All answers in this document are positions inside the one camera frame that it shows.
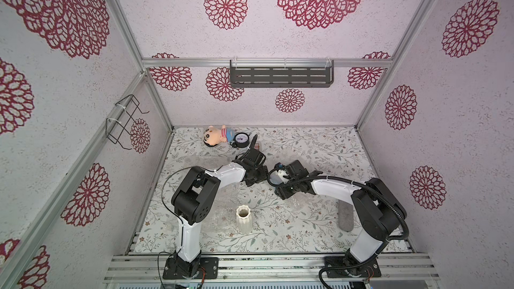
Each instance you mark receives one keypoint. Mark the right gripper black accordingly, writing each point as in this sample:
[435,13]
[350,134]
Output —
[292,170]

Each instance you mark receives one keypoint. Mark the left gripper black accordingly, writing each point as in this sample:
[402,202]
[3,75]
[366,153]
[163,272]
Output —
[264,172]

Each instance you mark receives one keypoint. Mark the bubble wrap sheet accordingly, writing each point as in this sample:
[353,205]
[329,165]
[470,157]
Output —
[305,204]
[221,218]

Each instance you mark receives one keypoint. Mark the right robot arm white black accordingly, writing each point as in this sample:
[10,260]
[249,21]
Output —
[382,217]

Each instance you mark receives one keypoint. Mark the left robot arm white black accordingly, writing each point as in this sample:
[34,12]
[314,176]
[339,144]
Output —
[195,195]

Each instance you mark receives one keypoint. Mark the black alarm clock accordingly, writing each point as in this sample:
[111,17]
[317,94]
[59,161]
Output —
[241,140]

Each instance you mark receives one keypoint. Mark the plush boy doll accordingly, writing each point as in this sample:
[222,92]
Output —
[214,136]

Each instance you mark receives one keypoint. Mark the cream ribbed vase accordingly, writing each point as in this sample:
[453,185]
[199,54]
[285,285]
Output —
[244,219]

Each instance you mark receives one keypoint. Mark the dark grey wall shelf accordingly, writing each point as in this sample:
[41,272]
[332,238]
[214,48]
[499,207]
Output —
[280,77]

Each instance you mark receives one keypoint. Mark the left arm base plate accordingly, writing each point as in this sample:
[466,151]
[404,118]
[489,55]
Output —
[201,268]

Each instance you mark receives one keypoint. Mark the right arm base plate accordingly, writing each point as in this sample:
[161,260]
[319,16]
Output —
[347,267]

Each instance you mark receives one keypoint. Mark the black wire wall rack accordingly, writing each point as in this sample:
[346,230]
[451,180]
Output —
[137,129]

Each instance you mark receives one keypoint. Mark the aluminium rail base frame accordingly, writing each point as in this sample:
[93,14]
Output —
[391,270]

